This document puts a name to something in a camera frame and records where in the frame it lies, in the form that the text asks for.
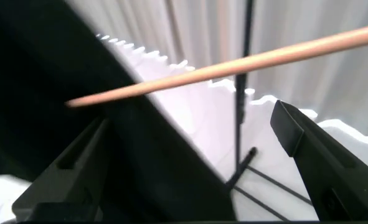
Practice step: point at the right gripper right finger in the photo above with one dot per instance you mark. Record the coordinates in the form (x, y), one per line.
(342, 186)

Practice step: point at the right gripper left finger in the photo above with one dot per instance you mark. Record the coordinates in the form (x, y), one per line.
(65, 189)

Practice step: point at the black garment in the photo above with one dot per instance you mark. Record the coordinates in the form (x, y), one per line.
(31, 62)

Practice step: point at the pink clothes hanger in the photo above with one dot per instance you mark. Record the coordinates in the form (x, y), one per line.
(233, 67)

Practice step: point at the black clothes rack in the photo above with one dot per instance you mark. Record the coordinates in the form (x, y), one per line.
(240, 93)

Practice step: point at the white curtain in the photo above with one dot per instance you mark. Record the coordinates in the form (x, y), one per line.
(202, 25)

